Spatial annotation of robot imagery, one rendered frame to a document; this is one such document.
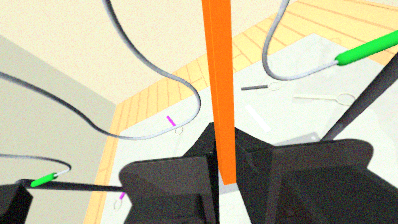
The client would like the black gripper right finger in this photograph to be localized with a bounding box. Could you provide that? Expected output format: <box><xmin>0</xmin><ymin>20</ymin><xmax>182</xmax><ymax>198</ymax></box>
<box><xmin>235</xmin><ymin>127</ymin><xmax>375</xmax><ymax>224</ymax></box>

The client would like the orange rectangular bar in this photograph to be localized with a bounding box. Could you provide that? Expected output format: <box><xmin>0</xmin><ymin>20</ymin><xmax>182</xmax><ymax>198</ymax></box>
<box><xmin>202</xmin><ymin>0</ymin><xmax>236</xmax><ymax>185</ymax></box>

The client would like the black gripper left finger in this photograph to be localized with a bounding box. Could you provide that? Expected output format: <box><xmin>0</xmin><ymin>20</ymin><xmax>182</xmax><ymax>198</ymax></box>
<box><xmin>118</xmin><ymin>122</ymin><xmax>220</xmax><ymax>224</ymax></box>

